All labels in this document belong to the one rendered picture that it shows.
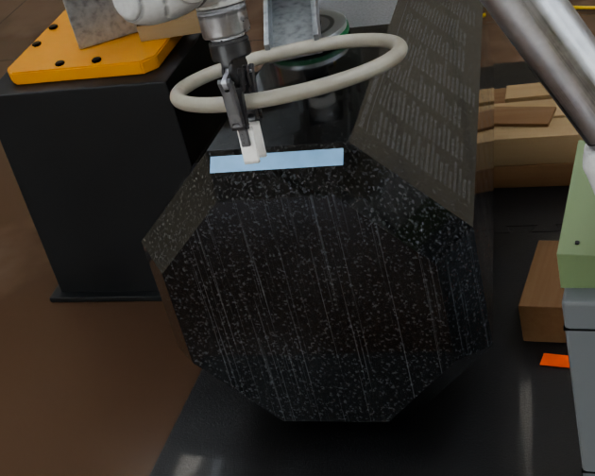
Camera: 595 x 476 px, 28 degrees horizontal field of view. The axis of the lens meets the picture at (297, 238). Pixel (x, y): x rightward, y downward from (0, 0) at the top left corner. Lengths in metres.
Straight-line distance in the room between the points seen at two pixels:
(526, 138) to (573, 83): 1.99
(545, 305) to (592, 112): 1.40
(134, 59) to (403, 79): 0.86
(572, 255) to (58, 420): 1.83
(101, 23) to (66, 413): 1.13
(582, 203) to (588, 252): 0.14
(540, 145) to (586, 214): 1.65
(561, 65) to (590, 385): 0.65
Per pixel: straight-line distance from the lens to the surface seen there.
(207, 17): 2.15
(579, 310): 2.05
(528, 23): 1.73
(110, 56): 3.48
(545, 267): 3.26
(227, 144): 2.69
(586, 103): 1.77
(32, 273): 4.13
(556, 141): 3.74
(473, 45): 3.31
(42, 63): 3.58
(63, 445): 3.34
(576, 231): 2.07
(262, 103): 2.19
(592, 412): 2.20
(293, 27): 2.75
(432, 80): 3.01
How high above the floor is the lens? 2.04
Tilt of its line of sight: 32 degrees down
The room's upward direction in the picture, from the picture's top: 15 degrees counter-clockwise
